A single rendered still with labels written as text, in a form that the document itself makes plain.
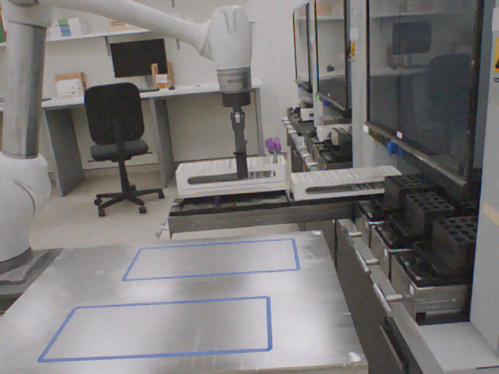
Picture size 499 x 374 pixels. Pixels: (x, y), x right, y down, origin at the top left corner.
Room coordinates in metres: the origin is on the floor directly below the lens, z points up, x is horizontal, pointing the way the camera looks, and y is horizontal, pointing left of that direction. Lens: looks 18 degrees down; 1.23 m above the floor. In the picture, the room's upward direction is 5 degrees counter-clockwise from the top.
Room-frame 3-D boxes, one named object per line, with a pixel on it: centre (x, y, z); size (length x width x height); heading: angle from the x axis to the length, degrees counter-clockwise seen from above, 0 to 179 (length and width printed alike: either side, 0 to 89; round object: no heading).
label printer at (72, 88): (4.40, 1.63, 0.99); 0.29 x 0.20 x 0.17; 7
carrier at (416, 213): (0.89, -0.37, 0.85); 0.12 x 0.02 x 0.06; 179
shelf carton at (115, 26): (4.56, 1.01, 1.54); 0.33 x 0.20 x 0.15; 97
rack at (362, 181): (1.20, -0.28, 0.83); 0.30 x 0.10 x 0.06; 89
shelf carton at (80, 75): (4.62, 1.68, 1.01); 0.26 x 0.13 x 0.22; 90
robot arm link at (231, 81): (1.20, 0.01, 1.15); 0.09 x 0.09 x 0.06
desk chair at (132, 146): (3.67, 1.02, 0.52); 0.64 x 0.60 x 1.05; 19
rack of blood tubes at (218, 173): (1.20, 0.04, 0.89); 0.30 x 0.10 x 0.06; 89
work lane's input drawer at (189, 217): (1.20, -0.10, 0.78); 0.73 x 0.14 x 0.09; 89
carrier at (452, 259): (0.74, -0.36, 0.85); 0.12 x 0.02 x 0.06; 178
